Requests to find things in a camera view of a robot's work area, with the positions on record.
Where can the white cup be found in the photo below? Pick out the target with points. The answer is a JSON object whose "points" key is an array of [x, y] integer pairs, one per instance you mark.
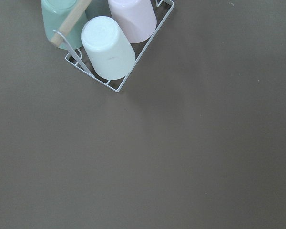
{"points": [[107, 47]]}

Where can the pink cup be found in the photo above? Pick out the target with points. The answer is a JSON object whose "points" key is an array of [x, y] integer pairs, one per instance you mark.
{"points": [[135, 17]]}

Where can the mint green cup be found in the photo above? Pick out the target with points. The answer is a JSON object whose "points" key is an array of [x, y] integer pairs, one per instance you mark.
{"points": [[54, 12]]}

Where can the white wire cup rack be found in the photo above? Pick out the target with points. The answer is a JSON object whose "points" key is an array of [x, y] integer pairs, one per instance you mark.
{"points": [[78, 58]]}

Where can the wooden rack handle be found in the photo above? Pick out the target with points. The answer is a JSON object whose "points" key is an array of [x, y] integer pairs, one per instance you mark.
{"points": [[70, 21]]}

